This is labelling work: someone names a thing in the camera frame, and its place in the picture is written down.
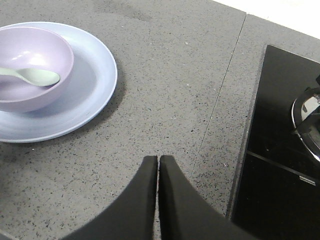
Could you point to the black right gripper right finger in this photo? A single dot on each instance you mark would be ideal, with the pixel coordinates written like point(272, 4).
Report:
point(184, 214)

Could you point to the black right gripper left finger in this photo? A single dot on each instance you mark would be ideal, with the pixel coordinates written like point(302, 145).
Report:
point(131, 215)

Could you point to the light green plastic spoon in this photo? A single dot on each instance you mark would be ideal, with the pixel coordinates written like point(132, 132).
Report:
point(32, 76)

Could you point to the purple plastic bowl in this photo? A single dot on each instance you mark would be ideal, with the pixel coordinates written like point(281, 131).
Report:
point(32, 47)

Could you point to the light blue plate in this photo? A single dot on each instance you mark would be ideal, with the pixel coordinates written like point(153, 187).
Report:
point(92, 84)

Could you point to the black induction cooktop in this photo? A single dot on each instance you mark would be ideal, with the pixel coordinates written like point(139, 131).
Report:
point(278, 193)

